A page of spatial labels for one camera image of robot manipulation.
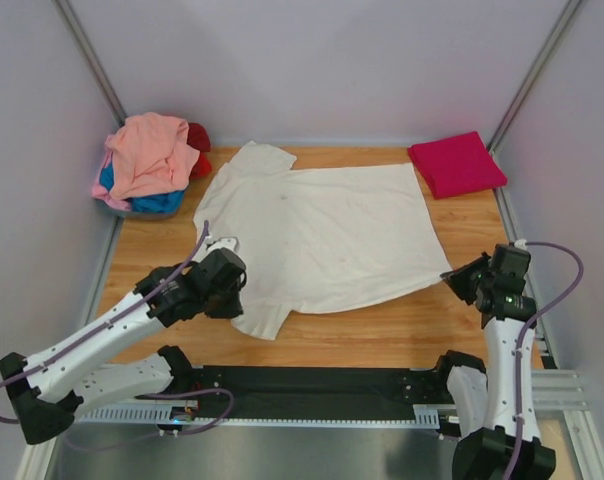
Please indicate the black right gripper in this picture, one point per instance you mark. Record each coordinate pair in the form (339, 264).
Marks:
(455, 278)

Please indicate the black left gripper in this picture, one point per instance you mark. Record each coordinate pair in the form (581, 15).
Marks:
(234, 310)

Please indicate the white t shirt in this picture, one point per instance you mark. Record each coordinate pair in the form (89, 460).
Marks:
(320, 241)

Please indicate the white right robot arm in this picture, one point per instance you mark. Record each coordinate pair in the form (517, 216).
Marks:
(500, 437)

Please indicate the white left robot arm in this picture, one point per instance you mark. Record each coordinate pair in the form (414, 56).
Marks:
(48, 391)

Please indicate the blue t shirt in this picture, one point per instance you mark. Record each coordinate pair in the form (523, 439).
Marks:
(156, 204)

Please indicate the folded magenta t shirt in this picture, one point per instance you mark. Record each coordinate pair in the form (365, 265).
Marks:
(456, 166)

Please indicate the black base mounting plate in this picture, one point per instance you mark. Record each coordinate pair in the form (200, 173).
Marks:
(325, 392)

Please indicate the pink t shirt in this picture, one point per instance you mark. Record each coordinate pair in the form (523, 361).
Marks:
(104, 182)

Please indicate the peach t shirt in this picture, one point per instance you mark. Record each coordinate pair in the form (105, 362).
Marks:
(150, 155)

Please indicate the dark red t shirt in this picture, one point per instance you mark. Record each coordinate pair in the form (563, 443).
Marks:
(199, 140)

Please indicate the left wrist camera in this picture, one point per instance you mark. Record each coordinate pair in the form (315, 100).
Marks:
(229, 243)

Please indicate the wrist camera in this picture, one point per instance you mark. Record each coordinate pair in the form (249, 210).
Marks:
(510, 261)
(229, 243)

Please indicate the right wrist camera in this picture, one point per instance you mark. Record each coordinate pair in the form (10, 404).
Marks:
(510, 261)

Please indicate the slotted white cable duct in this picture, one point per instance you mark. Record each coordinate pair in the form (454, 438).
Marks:
(172, 415)

